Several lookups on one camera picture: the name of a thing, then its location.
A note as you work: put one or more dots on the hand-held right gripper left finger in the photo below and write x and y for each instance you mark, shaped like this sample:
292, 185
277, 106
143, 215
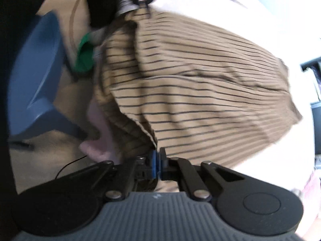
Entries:
153, 165

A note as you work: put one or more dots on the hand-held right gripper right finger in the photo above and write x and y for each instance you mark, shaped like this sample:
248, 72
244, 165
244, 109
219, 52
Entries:
161, 165

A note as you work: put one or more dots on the tan striped shirt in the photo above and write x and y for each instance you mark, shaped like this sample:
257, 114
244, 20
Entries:
200, 93

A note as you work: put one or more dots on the green plastic object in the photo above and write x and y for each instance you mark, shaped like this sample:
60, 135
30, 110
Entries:
84, 55

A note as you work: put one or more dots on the blue plastic chair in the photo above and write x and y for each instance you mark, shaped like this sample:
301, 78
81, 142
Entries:
35, 80

